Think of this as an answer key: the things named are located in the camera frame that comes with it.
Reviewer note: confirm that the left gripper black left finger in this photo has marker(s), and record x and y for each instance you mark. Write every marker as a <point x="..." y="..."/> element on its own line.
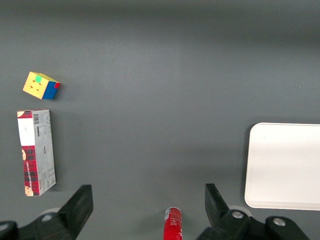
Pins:
<point x="67" y="217"/>

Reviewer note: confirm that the red soda bottle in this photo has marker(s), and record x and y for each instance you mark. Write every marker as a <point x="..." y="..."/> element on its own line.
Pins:
<point x="173" y="225"/>

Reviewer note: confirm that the multicolour puzzle cube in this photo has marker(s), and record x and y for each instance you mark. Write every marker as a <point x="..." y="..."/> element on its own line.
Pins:
<point x="37" y="86"/>

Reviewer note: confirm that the red plaid cookie box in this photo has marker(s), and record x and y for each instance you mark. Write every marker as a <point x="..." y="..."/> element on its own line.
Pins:
<point x="37" y="155"/>

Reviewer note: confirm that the white rectangular tray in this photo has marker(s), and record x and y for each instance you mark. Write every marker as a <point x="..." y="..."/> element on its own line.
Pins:
<point x="282" y="165"/>

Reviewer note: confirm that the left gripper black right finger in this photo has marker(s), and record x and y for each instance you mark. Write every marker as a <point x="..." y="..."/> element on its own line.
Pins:
<point x="225" y="225"/>

